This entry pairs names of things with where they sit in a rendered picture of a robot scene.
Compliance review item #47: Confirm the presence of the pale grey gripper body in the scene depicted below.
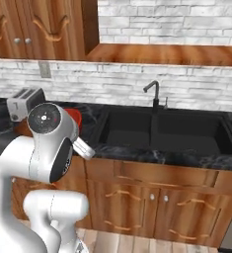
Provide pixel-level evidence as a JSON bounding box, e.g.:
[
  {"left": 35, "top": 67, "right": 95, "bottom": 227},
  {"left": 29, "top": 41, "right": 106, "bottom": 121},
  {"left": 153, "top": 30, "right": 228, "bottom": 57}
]
[{"left": 72, "top": 136, "right": 97, "bottom": 162}]

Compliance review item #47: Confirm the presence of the red bowl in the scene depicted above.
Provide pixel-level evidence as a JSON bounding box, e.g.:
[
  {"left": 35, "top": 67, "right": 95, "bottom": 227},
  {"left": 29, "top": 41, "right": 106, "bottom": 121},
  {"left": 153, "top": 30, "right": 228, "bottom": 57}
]
[{"left": 63, "top": 108, "right": 83, "bottom": 136}]

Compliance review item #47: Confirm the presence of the brown wooden bowl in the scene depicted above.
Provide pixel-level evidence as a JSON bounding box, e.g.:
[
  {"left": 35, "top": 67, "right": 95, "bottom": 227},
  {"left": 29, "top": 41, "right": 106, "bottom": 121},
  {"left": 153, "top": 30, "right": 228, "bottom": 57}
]
[{"left": 14, "top": 118, "right": 34, "bottom": 138}]

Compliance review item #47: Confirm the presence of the wooden upper cabinet door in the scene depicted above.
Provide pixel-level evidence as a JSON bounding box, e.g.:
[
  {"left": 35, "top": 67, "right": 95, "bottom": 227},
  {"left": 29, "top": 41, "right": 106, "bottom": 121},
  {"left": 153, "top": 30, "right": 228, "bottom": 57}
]
[
  {"left": 21, "top": 0, "right": 86, "bottom": 61},
  {"left": 0, "top": 0, "right": 24, "bottom": 60}
]

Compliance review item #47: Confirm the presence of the silver toaster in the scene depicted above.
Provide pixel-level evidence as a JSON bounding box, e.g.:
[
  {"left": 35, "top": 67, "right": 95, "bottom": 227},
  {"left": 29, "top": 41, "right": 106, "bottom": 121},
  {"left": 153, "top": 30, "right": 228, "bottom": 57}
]
[{"left": 6, "top": 86, "right": 47, "bottom": 123}]

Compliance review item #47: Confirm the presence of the black sink basin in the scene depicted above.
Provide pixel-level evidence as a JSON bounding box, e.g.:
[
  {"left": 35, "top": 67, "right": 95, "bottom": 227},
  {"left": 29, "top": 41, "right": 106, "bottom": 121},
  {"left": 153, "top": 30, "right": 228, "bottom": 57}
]
[{"left": 98, "top": 106, "right": 232, "bottom": 158}]

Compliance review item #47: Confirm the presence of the wooden false drawer front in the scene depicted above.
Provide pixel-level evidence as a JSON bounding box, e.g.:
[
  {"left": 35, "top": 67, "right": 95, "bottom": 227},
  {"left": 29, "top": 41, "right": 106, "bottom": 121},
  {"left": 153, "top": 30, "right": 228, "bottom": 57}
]
[{"left": 113, "top": 159, "right": 219, "bottom": 188}]

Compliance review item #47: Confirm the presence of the black sink tap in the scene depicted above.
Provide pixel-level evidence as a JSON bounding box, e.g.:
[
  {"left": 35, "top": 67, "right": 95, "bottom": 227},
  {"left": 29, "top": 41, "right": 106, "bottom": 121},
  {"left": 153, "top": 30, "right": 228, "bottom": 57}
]
[{"left": 142, "top": 79, "right": 170, "bottom": 116}]

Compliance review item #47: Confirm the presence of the grey wall outlet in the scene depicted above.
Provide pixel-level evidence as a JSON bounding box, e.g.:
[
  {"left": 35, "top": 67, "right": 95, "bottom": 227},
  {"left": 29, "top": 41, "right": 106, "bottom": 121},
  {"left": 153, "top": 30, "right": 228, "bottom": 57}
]
[{"left": 38, "top": 60, "right": 52, "bottom": 79}]

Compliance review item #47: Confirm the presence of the open wooden wall cabinet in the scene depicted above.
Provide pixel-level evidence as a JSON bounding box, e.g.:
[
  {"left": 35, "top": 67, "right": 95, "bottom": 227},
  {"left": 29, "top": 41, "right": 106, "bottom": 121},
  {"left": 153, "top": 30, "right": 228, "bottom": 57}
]
[{"left": 81, "top": 0, "right": 232, "bottom": 67}]

